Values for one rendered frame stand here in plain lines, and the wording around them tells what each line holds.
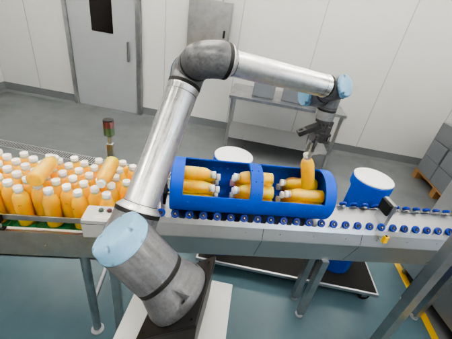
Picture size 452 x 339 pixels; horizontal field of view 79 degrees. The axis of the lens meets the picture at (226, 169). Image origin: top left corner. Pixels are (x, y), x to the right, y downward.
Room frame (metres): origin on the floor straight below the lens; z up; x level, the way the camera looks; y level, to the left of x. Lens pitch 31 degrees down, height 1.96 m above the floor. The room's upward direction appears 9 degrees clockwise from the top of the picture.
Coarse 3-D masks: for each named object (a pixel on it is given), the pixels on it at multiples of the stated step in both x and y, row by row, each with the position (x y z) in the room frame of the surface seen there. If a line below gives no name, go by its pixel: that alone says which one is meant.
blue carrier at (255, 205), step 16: (176, 160) 1.20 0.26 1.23; (192, 160) 1.32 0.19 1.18; (208, 160) 1.29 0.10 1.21; (176, 176) 1.12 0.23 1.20; (224, 176) 1.38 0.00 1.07; (256, 176) 1.20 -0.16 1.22; (288, 176) 1.44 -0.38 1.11; (320, 176) 1.43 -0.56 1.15; (176, 192) 1.08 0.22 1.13; (224, 192) 1.34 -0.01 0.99; (256, 192) 1.15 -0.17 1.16; (336, 192) 1.23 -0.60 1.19; (176, 208) 1.09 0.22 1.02; (192, 208) 1.10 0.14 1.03; (208, 208) 1.11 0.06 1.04; (224, 208) 1.11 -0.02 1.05; (240, 208) 1.12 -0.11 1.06; (256, 208) 1.13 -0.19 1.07; (272, 208) 1.15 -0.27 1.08; (288, 208) 1.16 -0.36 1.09; (304, 208) 1.17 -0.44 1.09; (320, 208) 1.18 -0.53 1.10
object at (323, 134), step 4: (316, 120) 1.30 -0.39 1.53; (320, 120) 1.28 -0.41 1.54; (324, 124) 1.30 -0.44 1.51; (328, 124) 1.30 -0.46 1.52; (332, 124) 1.30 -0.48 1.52; (324, 128) 1.30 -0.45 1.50; (328, 128) 1.30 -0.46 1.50; (316, 132) 1.29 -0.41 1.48; (320, 132) 1.30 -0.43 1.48; (324, 132) 1.30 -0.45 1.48; (328, 132) 1.30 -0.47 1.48; (312, 136) 1.30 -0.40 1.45; (316, 136) 1.27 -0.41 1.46; (320, 136) 1.28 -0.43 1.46; (324, 136) 1.28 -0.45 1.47; (328, 136) 1.28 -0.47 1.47; (312, 140) 1.28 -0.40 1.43; (320, 140) 1.29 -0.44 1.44; (324, 140) 1.29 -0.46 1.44; (328, 140) 1.28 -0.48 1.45
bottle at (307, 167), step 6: (306, 162) 1.28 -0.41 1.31; (312, 162) 1.29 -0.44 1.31; (306, 168) 1.27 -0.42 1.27; (312, 168) 1.28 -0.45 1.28; (306, 174) 1.28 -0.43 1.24; (312, 174) 1.28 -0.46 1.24; (306, 180) 1.28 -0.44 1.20; (312, 180) 1.28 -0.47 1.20; (306, 186) 1.28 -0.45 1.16; (312, 186) 1.28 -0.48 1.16
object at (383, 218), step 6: (384, 198) 1.43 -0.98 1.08; (384, 204) 1.40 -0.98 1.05; (390, 204) 1.37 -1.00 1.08; (378, 210) 1.44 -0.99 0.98; (384, 210) 1.38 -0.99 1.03; (390, 210) 1.35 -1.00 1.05; (378, 216) 1.41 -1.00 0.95; (384, 216) 1.37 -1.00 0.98; (390, 216) 1.35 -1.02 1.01; (384, 222) 1.35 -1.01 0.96
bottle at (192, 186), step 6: (186, 180) 1.16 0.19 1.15; (192, 180) 1.17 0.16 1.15; (198, 180) 1.18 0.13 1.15; (186, 186) 1.13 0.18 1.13; (192, 186) 1.14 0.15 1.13; (198, 186) 1.15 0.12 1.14; (204, 186) 1.16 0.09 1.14; (210, 186) 1.18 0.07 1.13; (186, 192) 1.14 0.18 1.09; (192, 192) 1.14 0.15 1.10; (198, 192) 1.14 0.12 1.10; (204, 192) 1.15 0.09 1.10
